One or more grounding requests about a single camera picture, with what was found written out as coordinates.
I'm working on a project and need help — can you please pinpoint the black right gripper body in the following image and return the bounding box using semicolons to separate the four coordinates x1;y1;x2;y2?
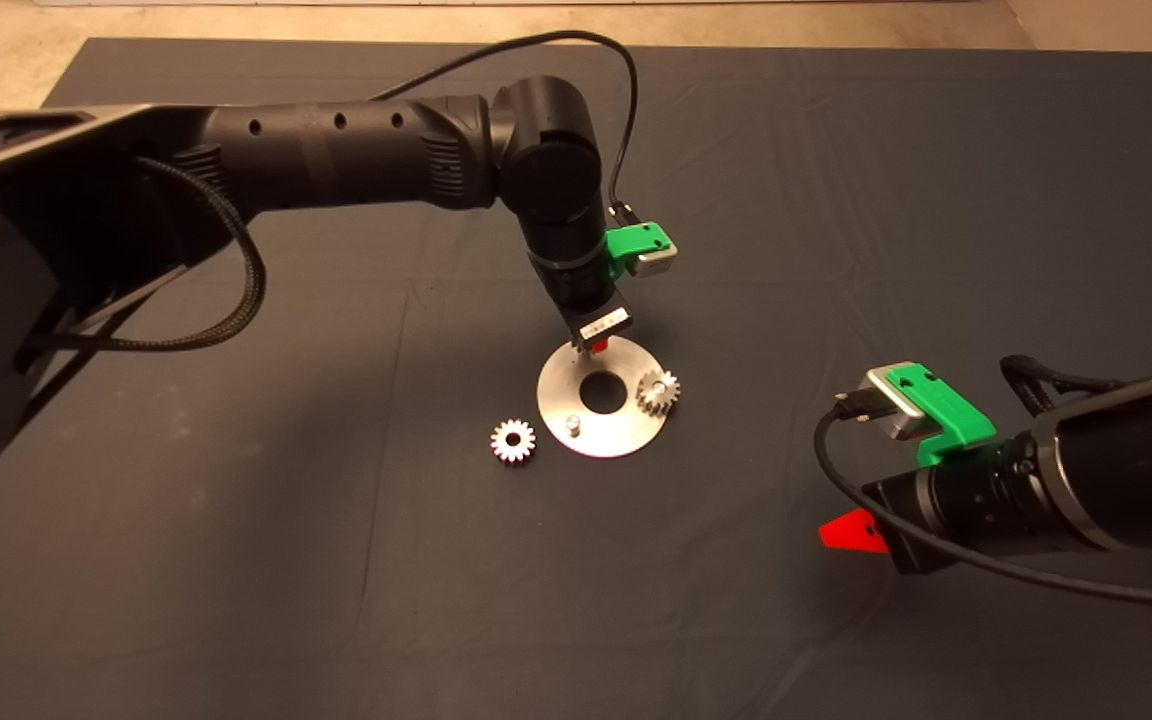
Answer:
861;445;1047;576

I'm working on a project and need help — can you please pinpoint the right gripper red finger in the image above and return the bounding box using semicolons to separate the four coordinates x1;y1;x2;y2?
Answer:
818;508;889;554

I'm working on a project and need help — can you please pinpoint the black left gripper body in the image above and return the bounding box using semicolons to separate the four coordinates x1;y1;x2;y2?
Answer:
531;250;633;353

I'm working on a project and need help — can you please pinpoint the small steel planetary gear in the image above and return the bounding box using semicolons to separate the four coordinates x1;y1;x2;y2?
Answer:
491;418;538;465
635;369;683;419

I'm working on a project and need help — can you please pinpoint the round metal carrier plate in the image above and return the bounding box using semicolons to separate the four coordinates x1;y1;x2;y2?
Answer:
536;338;671;460

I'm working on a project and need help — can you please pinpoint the dark grey table cloth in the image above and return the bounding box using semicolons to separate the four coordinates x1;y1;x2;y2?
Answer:
0;38;1152;720

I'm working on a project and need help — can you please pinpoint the green left camera mount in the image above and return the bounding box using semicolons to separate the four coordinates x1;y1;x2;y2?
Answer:
604;222;675;281

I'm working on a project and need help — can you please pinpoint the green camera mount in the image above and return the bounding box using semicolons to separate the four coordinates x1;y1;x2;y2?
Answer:
604;222;675;281
886;363;997;468

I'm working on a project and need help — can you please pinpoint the green right camera mount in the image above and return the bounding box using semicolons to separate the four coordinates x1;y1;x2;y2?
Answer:
886;363;997;468

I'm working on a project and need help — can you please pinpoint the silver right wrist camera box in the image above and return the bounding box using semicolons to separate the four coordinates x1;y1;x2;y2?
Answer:
864;362;927;441

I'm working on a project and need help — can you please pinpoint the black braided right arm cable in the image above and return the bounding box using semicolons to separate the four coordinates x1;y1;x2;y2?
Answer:
1001;353;1132;416

